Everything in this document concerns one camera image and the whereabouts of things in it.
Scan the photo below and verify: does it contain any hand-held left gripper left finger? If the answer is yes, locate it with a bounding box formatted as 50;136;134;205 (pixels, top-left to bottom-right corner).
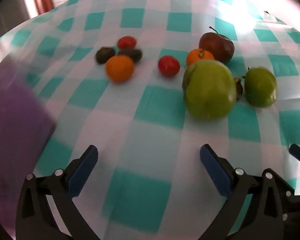
15;145;100;240

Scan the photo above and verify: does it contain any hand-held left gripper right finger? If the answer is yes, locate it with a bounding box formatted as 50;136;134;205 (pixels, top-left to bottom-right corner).
200;144;297;240

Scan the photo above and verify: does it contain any small green apple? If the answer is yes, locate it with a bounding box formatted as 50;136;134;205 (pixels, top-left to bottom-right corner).
242;66;278;108

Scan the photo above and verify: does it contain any teal white checkered tablecloth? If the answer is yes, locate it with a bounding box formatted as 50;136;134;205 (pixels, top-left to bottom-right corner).
0;0;300;240

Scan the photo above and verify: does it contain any purple box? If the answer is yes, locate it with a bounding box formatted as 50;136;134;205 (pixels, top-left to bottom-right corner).
0;57;56;235

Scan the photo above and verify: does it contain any large green apple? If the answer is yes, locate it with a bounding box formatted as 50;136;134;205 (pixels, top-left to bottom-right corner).
182;59;237;120

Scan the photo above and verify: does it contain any small dark fruit with stem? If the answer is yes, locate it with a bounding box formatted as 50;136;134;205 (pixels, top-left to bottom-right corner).
234;77;244;101

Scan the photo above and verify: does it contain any small orange tangerine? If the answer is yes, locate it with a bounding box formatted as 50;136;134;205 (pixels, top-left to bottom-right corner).
186;48;215;67

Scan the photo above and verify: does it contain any dark round fruit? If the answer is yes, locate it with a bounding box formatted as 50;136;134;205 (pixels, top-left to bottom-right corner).
118;48;142;62
95;46;115;64

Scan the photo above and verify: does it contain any dark red apple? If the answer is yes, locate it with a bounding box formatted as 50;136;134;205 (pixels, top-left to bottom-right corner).
199;26;235;64

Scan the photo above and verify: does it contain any small red cherry tomato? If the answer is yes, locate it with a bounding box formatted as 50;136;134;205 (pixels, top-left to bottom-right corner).
117;36;137;50

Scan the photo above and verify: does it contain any grey refrigerator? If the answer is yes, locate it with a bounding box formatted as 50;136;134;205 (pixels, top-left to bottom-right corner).
0;0;39;29

